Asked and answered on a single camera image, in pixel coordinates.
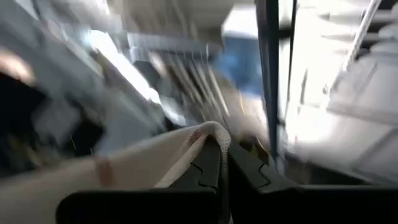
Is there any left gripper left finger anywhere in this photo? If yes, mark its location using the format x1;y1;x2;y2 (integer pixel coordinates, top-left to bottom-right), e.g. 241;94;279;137
55;136;222;224

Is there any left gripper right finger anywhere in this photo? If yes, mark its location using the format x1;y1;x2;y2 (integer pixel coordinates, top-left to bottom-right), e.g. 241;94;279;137
228;141;398;224

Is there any white towel with orange stripes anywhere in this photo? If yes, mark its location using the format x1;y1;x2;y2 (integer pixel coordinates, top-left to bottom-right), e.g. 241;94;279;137
0;120;233;224

